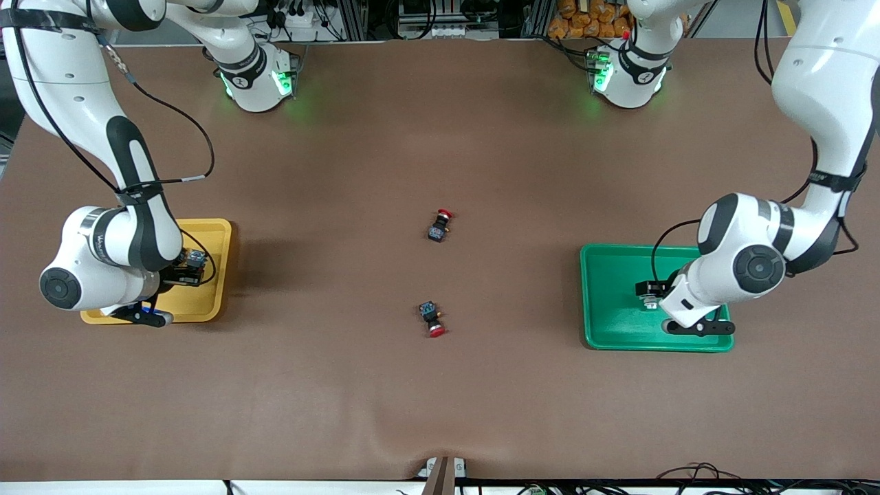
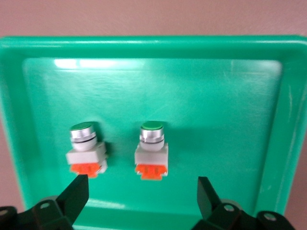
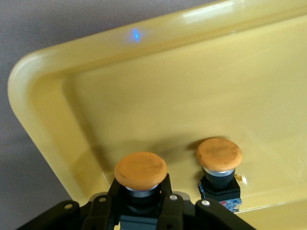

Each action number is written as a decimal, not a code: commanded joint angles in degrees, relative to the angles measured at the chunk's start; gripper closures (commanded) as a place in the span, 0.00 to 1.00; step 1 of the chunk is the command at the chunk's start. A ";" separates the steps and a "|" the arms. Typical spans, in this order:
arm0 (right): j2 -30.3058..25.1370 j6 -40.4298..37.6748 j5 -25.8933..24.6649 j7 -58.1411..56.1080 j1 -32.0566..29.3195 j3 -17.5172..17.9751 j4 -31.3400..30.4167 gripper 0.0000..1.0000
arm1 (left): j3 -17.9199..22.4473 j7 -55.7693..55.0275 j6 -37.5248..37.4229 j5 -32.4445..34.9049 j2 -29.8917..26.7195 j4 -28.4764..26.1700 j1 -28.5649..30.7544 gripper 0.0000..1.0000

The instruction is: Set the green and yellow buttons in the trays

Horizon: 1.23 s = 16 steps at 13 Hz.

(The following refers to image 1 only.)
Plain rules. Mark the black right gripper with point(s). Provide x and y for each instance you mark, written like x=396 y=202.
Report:
x=177 y=276

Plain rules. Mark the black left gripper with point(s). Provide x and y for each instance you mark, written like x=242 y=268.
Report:
x=661 y=287

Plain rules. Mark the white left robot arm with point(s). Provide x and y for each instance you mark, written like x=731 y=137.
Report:
x=742 y=240

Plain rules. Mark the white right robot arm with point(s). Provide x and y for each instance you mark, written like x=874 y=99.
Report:
x=103 y=240

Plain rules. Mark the yellow plastic tray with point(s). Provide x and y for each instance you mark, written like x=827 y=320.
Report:
x=213 y=302

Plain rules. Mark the green plastic tray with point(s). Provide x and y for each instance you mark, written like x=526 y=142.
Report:
x=619 y=323

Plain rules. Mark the brown table mat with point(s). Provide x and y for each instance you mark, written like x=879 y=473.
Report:
x=440 y=385

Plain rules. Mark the bag of orange items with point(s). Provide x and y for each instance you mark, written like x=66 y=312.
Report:
x=584 y=17

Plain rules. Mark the metal table clamp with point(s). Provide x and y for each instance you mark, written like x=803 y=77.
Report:
x=440 y=478

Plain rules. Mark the short white power strip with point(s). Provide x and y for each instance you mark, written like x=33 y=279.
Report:
x=302 y=17

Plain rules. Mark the long white power strip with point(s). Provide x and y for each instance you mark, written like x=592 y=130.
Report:
x=447 y=31

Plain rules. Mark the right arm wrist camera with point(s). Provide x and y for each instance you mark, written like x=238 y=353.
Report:
x=144 y=317

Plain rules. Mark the red push button switch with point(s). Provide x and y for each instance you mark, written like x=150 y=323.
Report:
x=438 y=232
x=430 y=313

